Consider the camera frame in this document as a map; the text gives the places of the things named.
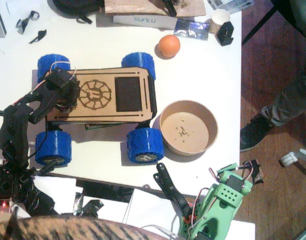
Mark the white paper sheet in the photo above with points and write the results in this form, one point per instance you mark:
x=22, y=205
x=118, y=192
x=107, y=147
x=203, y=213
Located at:
x=57, y=192

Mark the blue foil packet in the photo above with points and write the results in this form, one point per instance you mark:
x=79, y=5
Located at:
x=191, y=30

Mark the grey metal bar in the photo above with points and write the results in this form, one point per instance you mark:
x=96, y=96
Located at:
x=304, y=163

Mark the small board with red LED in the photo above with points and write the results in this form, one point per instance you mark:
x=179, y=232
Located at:
x=3, y=205

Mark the white foam board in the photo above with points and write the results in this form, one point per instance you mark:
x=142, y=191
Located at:
x=243, y=230

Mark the black spring clamp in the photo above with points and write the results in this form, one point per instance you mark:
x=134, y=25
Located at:
x=46, y=167
x=172, y=190

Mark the white paper cup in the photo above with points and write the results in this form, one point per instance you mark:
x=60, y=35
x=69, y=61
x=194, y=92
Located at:
x=220, y=16

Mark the black plastic scrap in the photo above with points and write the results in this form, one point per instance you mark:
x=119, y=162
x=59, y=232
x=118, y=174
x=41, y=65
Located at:
x=40, y=35
x=22, y=23

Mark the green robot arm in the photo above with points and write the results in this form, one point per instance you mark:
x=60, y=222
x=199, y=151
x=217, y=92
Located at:
x=218, y=207

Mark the grey green garment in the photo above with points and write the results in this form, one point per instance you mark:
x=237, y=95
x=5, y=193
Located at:
x=304, y=17

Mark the clear plastic case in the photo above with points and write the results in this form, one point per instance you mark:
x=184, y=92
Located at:
x=230, y=3

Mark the white SUNLU box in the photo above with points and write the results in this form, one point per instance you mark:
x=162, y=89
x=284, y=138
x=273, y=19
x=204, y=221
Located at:
x=145, y=21

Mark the black crumpled bag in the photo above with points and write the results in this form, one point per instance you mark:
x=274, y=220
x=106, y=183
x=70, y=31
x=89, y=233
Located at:
x=42, y=202

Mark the white caster wheel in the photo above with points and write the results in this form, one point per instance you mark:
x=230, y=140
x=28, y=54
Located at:
x=289, y=159

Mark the green circuit board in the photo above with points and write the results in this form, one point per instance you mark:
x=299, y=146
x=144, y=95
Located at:
x=100, y=126

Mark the blue rover wheel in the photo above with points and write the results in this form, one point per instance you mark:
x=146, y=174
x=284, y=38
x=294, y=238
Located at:
x=45, y=62
x=137, y=60
x=55, y=147
x=145, y=142

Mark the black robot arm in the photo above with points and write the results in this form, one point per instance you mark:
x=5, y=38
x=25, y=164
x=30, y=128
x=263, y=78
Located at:
x=16, y=117

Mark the black plastic bracket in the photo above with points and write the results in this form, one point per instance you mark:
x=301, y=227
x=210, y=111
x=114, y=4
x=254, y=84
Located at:
x=226, y=35

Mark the brown paper bowl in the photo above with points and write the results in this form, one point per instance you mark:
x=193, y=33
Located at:
x=185, y=132

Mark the wooden deck rover body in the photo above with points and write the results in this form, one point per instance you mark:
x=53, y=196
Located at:
x=102, y=115

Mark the black rectangular rover panel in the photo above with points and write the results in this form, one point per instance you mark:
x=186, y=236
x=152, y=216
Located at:
x=127, y=93

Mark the grey trouser leg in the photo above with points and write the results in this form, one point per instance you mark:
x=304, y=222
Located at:
x=288, y=102

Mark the black shoe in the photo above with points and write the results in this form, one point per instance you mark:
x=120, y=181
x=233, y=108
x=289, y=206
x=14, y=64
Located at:
x=253, y=135

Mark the brown striped fabric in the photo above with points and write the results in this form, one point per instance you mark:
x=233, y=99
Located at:
x=67, y=230

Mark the wooden board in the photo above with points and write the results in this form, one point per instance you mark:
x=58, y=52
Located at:
x=132, y=7

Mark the orange fruit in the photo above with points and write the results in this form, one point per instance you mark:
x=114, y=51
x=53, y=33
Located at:
x=169, y=46

